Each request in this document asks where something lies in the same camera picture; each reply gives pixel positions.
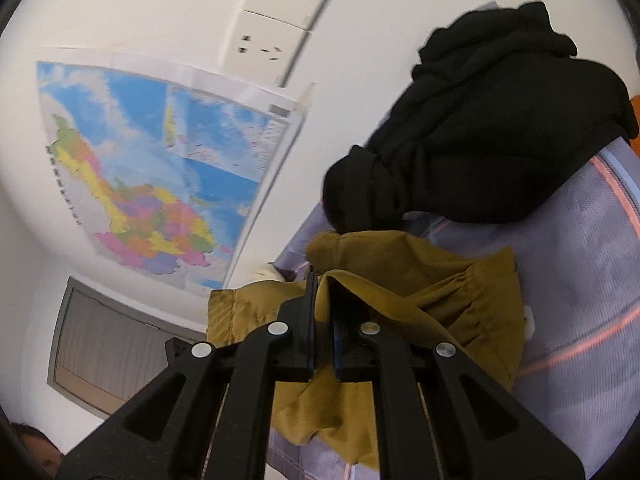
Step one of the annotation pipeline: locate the person's head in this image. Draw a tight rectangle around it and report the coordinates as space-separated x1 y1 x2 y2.
10 422 66 478

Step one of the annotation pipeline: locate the black garment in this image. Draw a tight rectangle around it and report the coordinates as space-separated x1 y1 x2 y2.
322 1 640 235

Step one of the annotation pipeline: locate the olive brown garment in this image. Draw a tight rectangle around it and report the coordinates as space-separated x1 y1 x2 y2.
205 230 526 471

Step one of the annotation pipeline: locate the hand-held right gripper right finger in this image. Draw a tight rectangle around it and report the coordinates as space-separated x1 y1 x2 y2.
327 275 586 480

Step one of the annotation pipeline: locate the grey door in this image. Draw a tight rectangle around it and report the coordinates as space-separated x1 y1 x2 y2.
47 275 211 418

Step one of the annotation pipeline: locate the colourful wall map poster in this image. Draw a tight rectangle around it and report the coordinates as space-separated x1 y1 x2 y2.
35 47 308 291

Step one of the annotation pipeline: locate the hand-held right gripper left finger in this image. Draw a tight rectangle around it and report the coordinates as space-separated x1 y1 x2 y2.
55 272 321 480

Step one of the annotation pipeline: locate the purple plaid bed sheet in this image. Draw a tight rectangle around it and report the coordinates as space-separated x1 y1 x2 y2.
267 2 640 480

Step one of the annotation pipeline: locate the cream garment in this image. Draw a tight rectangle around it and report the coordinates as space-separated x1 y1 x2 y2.
252 262 287 283

